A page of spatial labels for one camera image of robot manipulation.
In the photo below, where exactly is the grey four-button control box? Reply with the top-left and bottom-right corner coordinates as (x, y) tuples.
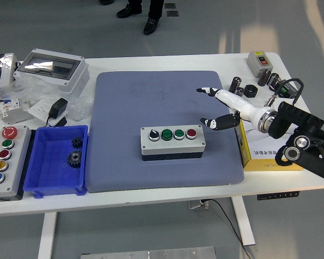
(140, 124), (206, 162)

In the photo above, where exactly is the grey enclosure with clear lid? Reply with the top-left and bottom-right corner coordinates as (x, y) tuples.
(12, 48), (90, 99)

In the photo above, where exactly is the blue plastic bin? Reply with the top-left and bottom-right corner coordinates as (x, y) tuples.
(23, 125), (89, 199)

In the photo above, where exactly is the small clear plastic bag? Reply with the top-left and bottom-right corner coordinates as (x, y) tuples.
(67, 96), (95, 122)

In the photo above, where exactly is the large clear plastic bag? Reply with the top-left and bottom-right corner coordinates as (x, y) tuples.
(0, 72), (53, 108)

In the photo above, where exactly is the black power adapter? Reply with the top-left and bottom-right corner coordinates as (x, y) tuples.
(44, 98), (69, 127)

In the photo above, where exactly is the grey five-button control box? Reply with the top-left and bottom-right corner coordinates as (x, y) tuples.
(0, 125), (32, 202)

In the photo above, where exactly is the yellow white cardboard box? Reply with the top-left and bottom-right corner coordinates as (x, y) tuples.
(235, 118), (305, 172)

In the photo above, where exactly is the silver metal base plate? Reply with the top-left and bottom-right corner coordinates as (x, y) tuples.
(80, 246), (218, 259)

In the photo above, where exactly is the white black wrapped device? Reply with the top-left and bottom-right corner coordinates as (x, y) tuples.
(0, 53), (19, 102)

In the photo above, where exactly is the black hex nut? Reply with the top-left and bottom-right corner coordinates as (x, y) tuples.
(244, 84), (259, 98)

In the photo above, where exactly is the white table leg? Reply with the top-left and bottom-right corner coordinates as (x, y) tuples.
(37, 212), (57, 259)
(231, 196), (257, 246)

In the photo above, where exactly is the white circuit breaker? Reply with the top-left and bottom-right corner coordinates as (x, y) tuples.
(0, 98), (24, 118)

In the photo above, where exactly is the grey red-black switch box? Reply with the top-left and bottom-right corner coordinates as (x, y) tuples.
(246, 51), (273, 78)

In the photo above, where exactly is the black floor cable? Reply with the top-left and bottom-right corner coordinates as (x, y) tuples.
(204, 199), (253, 259)

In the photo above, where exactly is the large black bevel gear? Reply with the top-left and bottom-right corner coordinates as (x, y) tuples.
(66, 150), (83, 170)

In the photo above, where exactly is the grey-blue table mat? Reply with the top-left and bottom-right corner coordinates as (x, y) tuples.
(85, 70), (245, 193)

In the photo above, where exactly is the grey under-table bracket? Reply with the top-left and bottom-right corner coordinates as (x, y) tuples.
(188, 200), (210, 210)

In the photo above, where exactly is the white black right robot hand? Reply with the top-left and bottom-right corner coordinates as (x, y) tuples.
(196, 86), (267, 132)

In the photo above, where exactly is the white wall socket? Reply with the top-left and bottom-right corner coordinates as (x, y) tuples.
(27, 100), (68, 127)

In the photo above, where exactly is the black table control panel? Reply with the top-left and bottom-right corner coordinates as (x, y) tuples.
(257, 190), (300, 201)

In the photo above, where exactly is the black module with green terminal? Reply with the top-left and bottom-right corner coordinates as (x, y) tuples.
(274, 79), (299, 99)

